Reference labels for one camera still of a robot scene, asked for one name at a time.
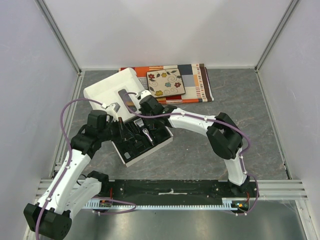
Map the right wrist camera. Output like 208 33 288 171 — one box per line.
135 90 151 100

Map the grey cable duct rail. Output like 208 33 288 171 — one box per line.
83 198 250 212

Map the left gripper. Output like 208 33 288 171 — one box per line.
99 117 134 143

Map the patchwork orange cloth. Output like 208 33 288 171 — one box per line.
132 63 214 104

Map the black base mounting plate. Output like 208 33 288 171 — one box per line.
98 179 258 204

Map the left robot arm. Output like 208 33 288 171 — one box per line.
23 110 120 240

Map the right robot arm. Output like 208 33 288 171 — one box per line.
139 95 248 197

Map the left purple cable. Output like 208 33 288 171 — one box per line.
36 98 138 237

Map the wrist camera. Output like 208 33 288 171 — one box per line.
135 90 151 100
101 102 121 119

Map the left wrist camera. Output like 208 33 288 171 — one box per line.
101 102 121 119

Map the white hair clipper kit box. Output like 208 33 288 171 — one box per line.
83 68 173 167

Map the floral square plate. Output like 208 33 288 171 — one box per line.
146 68 186 98

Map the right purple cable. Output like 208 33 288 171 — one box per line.
122 91 261 217

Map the purple cable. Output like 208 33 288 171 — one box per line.
122 91 261 217
36 98 138 237

